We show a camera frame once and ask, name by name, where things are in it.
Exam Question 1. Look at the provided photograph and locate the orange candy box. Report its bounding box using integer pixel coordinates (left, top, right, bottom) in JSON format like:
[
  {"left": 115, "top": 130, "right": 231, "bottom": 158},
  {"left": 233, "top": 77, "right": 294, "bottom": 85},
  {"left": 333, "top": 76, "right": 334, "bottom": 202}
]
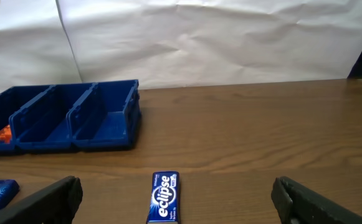
[{"left": 0, "top": 124, "right": 12, "bottom": 144}]

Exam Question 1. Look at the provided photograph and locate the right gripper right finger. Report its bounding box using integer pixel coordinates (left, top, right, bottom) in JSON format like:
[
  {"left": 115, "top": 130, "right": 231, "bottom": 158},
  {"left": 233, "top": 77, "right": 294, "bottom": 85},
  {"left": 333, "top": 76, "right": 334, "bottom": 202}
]
[{"left": 270, "top": 175, "right": 362, "bottom": 224}]

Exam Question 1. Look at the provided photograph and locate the blue tray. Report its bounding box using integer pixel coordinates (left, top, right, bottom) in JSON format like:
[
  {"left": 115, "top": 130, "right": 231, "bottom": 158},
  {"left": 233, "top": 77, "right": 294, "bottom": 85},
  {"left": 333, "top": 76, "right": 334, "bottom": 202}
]
[{"left": 0, "top": 79, "right": 143, "bottom": 154}]

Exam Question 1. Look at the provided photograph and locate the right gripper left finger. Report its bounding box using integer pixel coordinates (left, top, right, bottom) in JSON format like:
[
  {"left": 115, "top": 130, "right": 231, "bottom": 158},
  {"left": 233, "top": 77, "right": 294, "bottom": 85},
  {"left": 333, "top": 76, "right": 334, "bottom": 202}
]
[{"left": 0, "top": 175, "right": 83, "bottom": 224}]

